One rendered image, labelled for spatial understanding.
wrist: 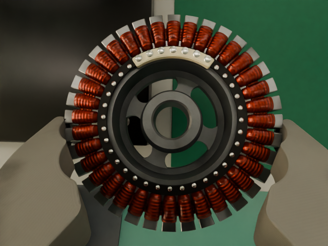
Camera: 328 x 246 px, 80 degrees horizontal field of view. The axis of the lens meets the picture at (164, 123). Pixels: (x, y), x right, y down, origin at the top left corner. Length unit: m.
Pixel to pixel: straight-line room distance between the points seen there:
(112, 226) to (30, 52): 0.91
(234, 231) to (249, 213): 0.11
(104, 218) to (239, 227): 0.62
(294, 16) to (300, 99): 0.08
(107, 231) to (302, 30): 1.00
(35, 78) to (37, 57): 0.02
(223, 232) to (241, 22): 0.94
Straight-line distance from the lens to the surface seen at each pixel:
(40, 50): 0.22
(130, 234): 1.06
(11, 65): 0.23
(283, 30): 0.23
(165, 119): 0.19
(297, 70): 0.23
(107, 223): 1.05
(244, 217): 1.06
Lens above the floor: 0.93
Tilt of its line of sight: 86 degrees down
